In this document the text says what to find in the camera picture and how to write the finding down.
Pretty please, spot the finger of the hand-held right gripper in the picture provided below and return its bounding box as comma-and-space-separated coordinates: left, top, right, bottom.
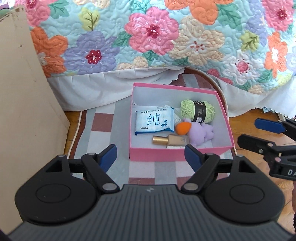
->
238, 134, 296, 160
254, 118, 296, 135

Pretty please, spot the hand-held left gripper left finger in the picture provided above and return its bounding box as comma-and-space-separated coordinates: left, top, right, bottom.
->
45, 144, 119, 194

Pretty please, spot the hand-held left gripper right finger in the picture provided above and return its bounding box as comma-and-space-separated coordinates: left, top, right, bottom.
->
180, 144, 257, 194

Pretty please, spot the beige foundation bottle gold cap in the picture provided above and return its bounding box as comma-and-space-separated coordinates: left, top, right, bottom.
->
152, 134, 190, 149

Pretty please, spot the purple plush toy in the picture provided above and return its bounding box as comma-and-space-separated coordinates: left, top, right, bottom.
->
181, 118, 214, 147

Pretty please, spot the orange makeup sponge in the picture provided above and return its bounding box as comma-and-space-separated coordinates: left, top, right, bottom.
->
175, 122, 193, 135

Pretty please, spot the pink cardboard box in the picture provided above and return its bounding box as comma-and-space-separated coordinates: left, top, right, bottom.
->
128, 83, 235, 163

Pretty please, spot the clear bag of floss picks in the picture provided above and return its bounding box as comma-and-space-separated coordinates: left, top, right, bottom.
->
173, 111, 185, 125

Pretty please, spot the green yarn ball black label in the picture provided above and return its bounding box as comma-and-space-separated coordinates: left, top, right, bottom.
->
180, 99, 215, 124

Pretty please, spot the blue white wet wipes pack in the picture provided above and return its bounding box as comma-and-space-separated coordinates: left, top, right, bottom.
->
135, 107, 175, 136

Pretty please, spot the pile of papers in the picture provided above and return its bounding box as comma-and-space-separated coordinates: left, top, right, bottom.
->
262, 106, 296, 121

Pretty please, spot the floral quilt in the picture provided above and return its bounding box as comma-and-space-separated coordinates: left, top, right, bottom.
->
14, 0, 296, 93

